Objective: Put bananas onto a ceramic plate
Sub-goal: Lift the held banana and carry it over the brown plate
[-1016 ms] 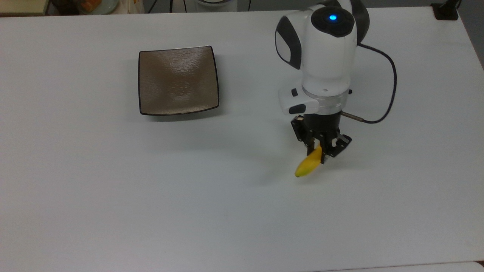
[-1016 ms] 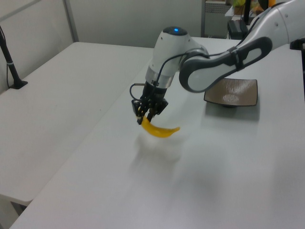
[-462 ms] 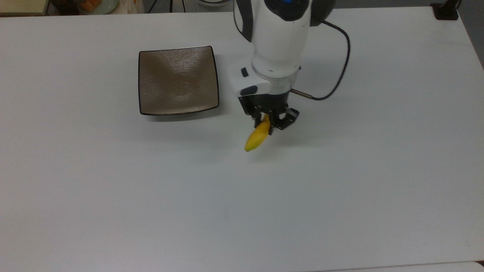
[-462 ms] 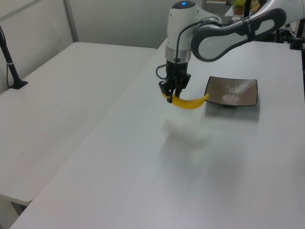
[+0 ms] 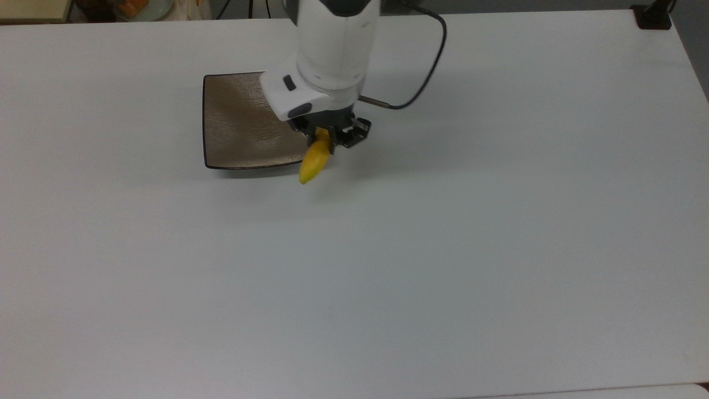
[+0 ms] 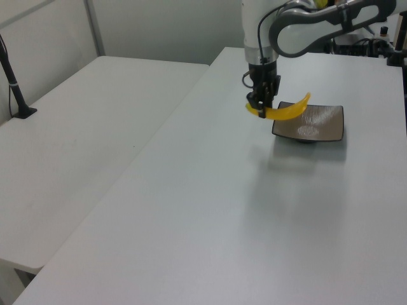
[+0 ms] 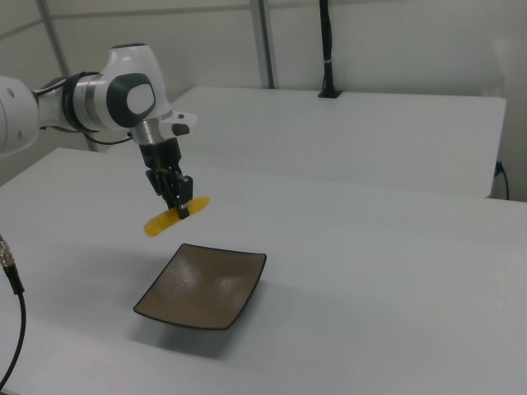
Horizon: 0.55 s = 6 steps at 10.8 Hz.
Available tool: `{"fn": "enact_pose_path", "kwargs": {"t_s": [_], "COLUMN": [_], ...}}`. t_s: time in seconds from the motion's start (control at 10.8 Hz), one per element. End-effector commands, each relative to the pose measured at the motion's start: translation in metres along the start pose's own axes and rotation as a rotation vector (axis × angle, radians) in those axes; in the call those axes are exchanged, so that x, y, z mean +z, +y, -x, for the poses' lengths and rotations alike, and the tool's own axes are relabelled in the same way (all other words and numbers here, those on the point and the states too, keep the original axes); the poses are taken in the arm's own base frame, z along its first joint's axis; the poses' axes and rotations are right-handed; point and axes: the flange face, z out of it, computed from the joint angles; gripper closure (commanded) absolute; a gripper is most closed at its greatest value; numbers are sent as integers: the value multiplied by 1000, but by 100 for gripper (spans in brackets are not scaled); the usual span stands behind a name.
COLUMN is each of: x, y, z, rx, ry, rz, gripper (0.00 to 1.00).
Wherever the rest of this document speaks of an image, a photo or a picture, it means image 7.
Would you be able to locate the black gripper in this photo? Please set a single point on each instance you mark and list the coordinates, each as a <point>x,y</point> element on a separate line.
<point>161,155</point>

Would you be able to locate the yellow banana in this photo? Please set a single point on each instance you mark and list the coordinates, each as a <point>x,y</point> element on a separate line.
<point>158,222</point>

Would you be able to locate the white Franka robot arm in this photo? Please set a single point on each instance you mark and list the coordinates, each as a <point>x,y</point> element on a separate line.
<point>103,94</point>

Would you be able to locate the square brown ceramic plate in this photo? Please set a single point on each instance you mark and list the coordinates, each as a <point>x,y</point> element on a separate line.
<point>201,288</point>

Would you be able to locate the white side table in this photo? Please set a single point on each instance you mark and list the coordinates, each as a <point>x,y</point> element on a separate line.
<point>329,136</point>

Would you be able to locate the grey metal partition post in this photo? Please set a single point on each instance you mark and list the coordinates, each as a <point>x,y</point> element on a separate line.
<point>262,41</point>
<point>53,37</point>

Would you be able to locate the black camera stand pole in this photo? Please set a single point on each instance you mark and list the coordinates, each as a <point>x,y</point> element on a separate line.
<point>328,49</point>

